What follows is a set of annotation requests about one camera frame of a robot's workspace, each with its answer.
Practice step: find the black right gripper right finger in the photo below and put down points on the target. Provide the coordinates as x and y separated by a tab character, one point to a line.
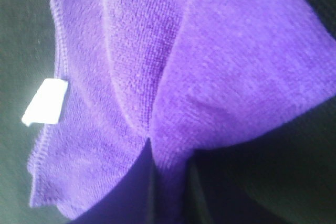
211	197

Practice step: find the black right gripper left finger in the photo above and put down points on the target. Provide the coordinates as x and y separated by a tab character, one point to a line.
130	201

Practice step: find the purple microfiber towel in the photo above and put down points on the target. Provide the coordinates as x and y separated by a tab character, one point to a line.
177	75

